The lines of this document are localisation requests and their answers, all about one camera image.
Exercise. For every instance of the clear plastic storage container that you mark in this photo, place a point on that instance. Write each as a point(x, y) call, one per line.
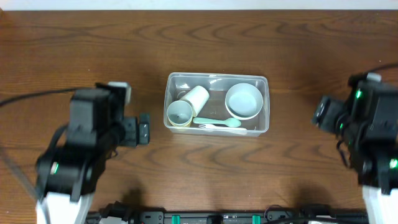
point(180, 83)

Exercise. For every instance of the yellow plastic cup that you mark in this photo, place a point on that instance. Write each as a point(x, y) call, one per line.
point(185, 124)

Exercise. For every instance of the pink plastic fork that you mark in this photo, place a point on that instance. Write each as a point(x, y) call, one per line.
point(212, 127)

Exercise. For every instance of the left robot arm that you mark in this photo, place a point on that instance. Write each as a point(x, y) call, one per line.
point(68, 174)

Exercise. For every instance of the grey plastic cup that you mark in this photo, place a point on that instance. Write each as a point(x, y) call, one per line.
point(179, 112)

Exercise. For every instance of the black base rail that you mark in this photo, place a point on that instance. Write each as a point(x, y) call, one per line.
point(116, 213)

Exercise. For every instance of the mint green plastic spoon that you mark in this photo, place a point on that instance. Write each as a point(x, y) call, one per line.
point(230, 122)

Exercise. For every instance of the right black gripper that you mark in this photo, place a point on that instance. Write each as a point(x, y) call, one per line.
point(323, 112)

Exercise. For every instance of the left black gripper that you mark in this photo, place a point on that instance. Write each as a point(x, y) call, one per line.
point(132, 131)

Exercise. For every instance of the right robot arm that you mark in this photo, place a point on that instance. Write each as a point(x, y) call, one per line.
point(375, 163)

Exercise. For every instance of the white plastic cup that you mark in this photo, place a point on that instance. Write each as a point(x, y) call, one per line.
point(197, 98)

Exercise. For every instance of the grey plastic bowl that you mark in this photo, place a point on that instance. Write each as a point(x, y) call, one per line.
point(244, 95)

